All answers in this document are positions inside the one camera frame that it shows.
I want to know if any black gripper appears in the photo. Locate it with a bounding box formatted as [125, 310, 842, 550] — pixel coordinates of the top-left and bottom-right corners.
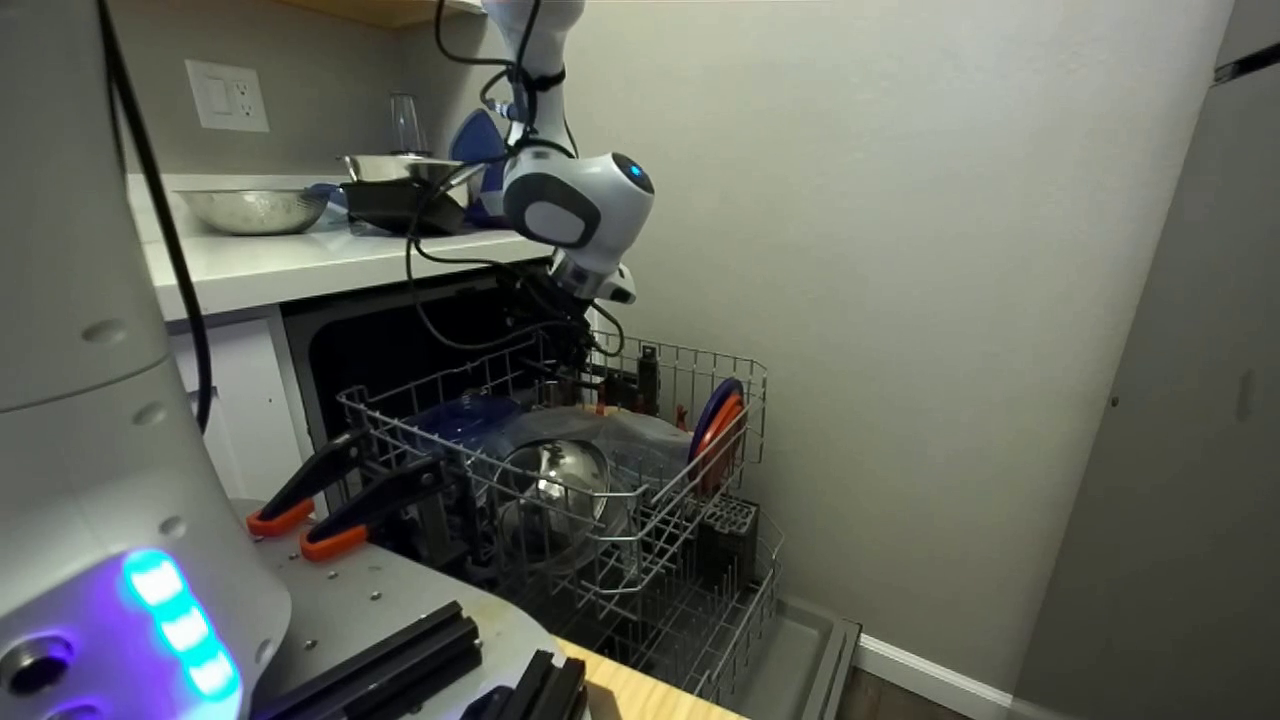
[528, 262, 613, 401]

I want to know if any built-in dishwasher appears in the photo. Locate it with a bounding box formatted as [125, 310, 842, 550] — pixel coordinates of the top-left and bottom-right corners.
[275, 252, 865, 720]

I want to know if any dark blue upright lid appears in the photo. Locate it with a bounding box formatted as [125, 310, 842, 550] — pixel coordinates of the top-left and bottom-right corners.
[447, 107, 515, 223]

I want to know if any open dishwasher door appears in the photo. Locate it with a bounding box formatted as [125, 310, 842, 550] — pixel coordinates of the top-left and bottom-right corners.
[736, 592, 865, 720]

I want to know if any dark cup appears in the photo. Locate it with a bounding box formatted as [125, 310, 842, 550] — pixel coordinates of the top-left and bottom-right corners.
[630, 343, 662, 414]

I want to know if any stainless steel pot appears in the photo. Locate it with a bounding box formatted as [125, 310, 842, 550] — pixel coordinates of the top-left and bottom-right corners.
[498, 435, 641, 562]

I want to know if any blue plate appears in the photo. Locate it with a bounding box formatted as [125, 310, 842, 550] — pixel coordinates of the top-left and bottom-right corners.
[685, 377, 748, 464]

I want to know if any orange plate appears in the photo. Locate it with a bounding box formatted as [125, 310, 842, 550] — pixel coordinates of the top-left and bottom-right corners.
[693, 392, 752, 491]

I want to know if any black clamp orange tip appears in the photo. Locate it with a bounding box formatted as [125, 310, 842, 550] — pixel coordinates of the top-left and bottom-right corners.
[294, 454, 453, 562]
[245, 431, 365, 539]

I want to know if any black cutlery basket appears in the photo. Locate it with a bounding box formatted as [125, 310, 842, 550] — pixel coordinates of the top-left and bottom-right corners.
[696, 494, 765, 592]

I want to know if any black baking tray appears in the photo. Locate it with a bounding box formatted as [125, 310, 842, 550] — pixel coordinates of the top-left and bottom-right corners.
[341, 174, 471, 240]

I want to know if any clear drinking glass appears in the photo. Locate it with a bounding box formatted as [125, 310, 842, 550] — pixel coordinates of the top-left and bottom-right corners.
[383, 92, 431, 160]

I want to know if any short black aluminium extrusion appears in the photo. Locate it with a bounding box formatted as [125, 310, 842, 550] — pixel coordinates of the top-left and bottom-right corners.
[457, 646, 593, 720]

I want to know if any white cabinet front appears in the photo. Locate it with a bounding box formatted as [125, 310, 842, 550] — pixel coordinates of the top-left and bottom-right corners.
[173, 309, 314, 510]

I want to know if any white kitchen counter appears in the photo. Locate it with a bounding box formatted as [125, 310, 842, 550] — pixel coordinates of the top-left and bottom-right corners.
[125, 171, 614, 329]

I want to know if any long black aluminium extrusion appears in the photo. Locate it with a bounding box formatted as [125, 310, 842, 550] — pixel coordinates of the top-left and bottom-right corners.
[253, 599, 483, 720]

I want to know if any stainless steel bowl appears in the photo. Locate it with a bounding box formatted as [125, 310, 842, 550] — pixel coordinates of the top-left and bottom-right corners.
[182, 182, 332, 240]

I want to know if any white baseboard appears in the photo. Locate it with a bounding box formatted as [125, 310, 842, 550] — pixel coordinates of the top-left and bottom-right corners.
[853, 630, 1017, 720]

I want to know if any white wire dish rack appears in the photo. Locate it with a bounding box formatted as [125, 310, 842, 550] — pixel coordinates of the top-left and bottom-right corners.
[332, 318, 773, 605]

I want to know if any gray metal base plate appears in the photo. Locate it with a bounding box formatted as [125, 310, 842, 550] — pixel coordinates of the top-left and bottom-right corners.
[245, 505, 563, 720]

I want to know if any grey wire dish rack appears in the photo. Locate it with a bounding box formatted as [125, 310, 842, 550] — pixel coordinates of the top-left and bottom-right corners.
[530, 491, 790, 711]

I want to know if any wooden wall shelf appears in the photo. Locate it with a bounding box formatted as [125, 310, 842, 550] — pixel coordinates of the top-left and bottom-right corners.
[282, 0, 492, 31]

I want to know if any thick black cable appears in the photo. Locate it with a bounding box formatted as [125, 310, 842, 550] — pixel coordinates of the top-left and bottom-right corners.
[91, 0, 214, 431]

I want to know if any white wall outlet plate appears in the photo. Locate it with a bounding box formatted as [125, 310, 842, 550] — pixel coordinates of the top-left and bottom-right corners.
[181, 55, 271, 134]

